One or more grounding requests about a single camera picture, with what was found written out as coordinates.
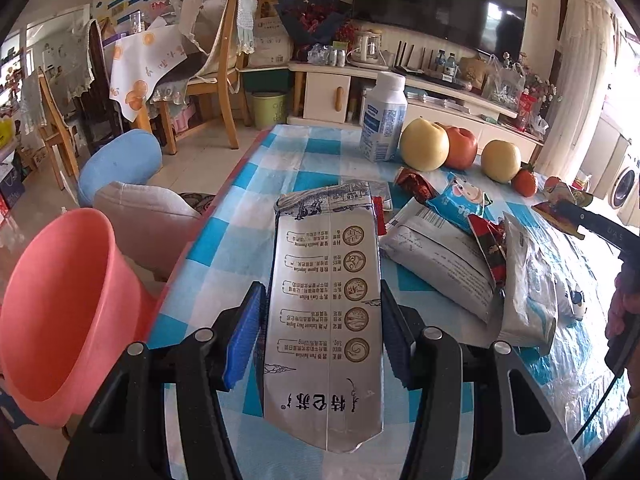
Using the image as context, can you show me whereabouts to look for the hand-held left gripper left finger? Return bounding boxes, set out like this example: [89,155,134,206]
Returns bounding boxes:
[57,280,268,480]

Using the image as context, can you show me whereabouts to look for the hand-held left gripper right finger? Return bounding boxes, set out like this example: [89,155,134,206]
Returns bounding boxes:
[380,278,586,480]

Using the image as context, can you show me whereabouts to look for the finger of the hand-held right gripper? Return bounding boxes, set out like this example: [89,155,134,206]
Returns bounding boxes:
[554,199,640,252]

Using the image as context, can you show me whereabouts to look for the long silver snack package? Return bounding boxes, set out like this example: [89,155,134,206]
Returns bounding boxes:
[262,182,386,454]

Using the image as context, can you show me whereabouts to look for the white barcode packet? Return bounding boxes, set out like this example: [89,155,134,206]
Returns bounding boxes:
[378,197,501,324]

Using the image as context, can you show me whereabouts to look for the red snack wrapper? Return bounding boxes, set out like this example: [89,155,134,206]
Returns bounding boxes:
[394,167,442,204]
[467,212,509,289]

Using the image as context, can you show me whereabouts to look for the pink plastic basin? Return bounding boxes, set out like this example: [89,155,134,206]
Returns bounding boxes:
[0,208,161,429]

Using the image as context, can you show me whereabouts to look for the white washing machine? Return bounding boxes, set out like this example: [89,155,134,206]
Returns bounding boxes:
[606,154,640,212]

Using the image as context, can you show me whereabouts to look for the white tissue packet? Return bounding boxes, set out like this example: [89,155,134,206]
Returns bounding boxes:
[499,212,559,347]

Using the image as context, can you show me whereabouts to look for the blue checkered tablecloth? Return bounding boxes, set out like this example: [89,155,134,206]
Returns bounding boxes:
[145,124,632,480]

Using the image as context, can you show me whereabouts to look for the small yellow pear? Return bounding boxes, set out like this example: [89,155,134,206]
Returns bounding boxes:
[481,139,523,184]

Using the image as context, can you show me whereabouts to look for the small red wrapper strip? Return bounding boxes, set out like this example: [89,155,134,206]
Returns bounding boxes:
[372,196,389,236]

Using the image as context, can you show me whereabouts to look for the red packet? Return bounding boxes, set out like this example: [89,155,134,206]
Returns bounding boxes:
[516,89,537,132]

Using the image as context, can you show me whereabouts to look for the white curtain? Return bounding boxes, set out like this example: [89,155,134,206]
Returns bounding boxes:
[536,0,622,187]

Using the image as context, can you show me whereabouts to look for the blue and white snack packet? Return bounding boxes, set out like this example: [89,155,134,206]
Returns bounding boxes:
[426,172,494,234]

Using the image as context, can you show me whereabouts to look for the beige stool cushion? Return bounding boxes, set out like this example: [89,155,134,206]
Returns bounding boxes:
[93,181,203,282]

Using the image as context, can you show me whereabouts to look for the red apple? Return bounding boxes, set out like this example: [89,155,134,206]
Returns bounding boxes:
[444,125,479,170]

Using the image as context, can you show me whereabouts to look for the clear plastic bag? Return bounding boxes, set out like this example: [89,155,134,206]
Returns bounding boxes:
[481,54,527,107]

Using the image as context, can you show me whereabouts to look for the large yellow pear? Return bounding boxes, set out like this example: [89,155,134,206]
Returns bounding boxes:
[398,118,451,171]

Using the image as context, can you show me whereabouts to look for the blue stool cushion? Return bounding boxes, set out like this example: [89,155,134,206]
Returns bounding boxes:
[77,129,164,208]

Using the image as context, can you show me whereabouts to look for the white plastic milk bottle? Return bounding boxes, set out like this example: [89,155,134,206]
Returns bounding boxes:
[359,72,408,163]

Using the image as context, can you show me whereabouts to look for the green waste bin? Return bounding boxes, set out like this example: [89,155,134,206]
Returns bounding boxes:
[251,91,289,130]

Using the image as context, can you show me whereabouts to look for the cream television cabinet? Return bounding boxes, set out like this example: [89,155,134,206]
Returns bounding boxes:
[288,60,547,162]

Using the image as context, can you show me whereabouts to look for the black router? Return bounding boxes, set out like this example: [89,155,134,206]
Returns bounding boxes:
[392,41,437,74]

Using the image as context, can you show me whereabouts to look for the wooden chair with cushion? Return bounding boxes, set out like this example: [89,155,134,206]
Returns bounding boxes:
[149,0,252,155]

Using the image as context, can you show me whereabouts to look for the wooden chair with lace cover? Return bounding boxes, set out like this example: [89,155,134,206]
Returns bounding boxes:
[36,67,82,192]

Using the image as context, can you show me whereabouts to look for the black flat television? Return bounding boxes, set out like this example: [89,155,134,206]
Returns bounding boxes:
[352,0,530,57]

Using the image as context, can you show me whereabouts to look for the orange print white cloth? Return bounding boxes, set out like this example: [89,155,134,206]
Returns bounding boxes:
[108,24,202,122]

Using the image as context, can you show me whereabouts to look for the white sack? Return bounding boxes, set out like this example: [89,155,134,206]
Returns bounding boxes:
[247,14,295,69]

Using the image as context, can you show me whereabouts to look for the glass electric kettle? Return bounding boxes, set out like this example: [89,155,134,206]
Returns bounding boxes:
[347,27,392,72]

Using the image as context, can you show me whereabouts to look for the dark flower bouquet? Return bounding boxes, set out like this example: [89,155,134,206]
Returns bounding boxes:
[274,0,354,47]

